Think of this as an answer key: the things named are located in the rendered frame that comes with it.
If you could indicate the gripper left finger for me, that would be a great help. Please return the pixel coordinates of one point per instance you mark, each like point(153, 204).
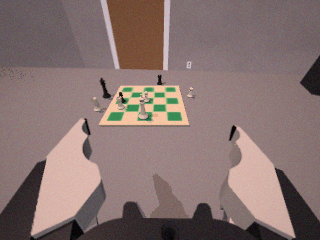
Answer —
point(62, 195)

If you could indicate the green and cream chessboard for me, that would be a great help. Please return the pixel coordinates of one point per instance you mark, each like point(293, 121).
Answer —
point(165, 107)

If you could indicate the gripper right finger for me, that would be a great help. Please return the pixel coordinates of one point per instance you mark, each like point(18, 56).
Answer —
point(260, 199)

